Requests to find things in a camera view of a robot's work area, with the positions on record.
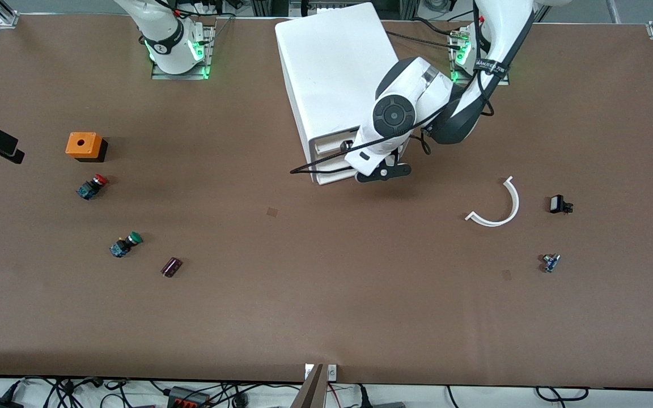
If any black orange power strip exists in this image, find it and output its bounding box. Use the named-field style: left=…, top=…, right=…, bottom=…
left=167, top=386, right=211, bottom=408

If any white curved plastic strip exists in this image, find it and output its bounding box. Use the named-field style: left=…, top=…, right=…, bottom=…
left=465, top=176, right=520, bottom=227

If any grey metal post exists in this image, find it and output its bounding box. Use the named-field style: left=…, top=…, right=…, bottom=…
left=290, top=364, right=327, bottom=408

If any red push button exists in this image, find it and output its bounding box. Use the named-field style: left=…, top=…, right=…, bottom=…
left=75, top=174, right=109, bottom=201

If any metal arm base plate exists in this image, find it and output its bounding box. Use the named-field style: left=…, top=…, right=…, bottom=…
left=151, top=25, right=215, bottom=80
left=450, top=28, right=511, bottom=86

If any green push button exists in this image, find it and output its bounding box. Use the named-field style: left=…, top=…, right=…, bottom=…
left=109, top=231, right=144, bottom=259

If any black base power cable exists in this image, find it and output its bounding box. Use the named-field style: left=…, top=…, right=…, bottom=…
left=386, top=31, right=464, bottom=50
left=412, top=17, right=464, bottom=38

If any black plug with cable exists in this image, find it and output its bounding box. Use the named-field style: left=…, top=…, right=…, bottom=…
left=355, top=384, right=406, bottom=408

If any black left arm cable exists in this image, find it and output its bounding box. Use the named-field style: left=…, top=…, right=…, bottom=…
left=290, top=0, right=537, bottom=175

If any orange button box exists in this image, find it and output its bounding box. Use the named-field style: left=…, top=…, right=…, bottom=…
left=65, top=132, right=108, bottom=163

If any black looped floor cable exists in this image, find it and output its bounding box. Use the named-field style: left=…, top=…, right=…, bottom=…
left=535, top=386, right=589, bottom=402

